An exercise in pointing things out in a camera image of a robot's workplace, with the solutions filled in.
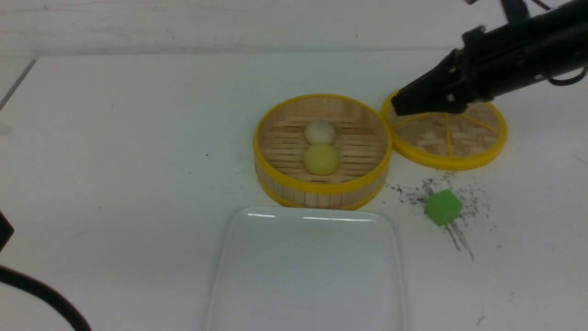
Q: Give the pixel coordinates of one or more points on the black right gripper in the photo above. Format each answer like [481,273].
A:
[479,72]

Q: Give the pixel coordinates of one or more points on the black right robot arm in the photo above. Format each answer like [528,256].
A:
[526,50]

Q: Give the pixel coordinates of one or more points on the yellow steamed bun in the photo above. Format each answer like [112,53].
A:
[321,159]

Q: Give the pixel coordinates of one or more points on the white steamed bun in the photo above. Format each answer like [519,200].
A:
[320,131]

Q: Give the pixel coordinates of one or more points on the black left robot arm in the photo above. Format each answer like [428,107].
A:
[6,231]

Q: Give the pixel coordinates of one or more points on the bamboo steamer basket yellow rim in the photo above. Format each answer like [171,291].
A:
[363,141]

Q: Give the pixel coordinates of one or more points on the woven bamboo steamer lid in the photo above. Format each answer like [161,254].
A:
[450,142]

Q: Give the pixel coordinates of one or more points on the white rectangular plate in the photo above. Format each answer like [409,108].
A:
[288,269]

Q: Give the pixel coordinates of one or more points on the green foam cube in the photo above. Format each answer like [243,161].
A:
[443,207]

